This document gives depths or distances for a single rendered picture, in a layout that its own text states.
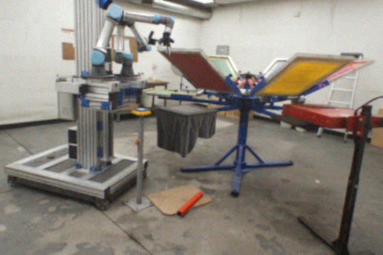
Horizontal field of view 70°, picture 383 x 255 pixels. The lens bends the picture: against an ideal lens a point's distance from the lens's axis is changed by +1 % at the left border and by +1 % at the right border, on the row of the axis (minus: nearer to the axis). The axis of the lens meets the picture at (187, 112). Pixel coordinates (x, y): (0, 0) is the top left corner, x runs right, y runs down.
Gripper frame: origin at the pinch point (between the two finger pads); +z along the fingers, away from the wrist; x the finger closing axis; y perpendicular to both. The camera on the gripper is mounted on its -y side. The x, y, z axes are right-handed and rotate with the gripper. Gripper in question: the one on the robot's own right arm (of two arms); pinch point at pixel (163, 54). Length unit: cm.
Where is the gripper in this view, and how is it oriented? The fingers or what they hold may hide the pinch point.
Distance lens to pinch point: 253.2
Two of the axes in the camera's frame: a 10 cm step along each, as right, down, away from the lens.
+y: -7.1, -1.7, 6.8
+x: -6.5, -1.9, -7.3
